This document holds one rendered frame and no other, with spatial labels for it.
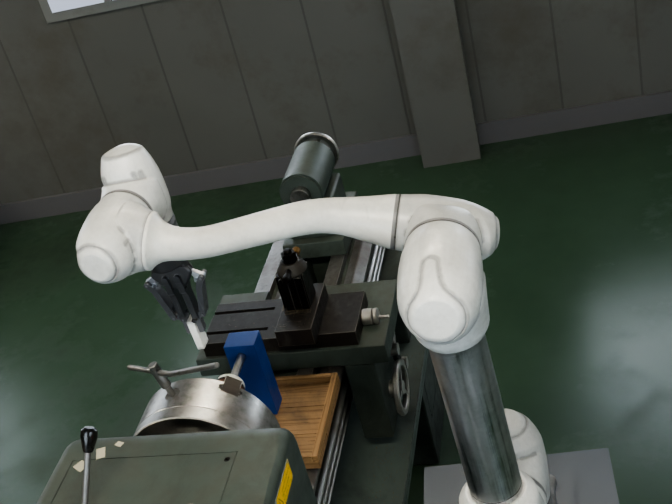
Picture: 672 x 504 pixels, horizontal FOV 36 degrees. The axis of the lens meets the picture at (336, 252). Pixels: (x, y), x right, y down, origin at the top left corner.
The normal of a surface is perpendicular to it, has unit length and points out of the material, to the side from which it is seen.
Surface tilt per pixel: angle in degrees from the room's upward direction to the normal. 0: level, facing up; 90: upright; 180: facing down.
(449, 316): 84
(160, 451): 0
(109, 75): 90
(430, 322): 84
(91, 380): 0
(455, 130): 90
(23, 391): 0
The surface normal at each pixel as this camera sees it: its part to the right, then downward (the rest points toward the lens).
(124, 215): 0.21, -0.78
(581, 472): -0.22, -0.82
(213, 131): -0.08, 0.54
